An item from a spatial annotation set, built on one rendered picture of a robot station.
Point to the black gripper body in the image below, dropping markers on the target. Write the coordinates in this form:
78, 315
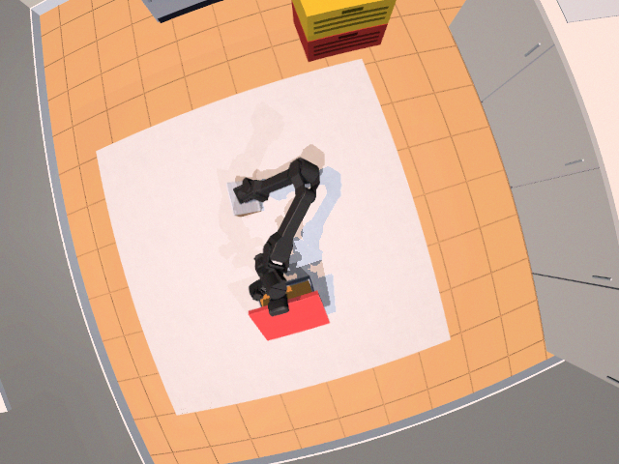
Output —
278, 307

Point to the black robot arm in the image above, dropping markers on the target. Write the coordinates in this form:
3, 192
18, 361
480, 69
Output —
280, 244

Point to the red box lid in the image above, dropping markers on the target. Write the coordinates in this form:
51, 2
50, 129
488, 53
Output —
305, 312

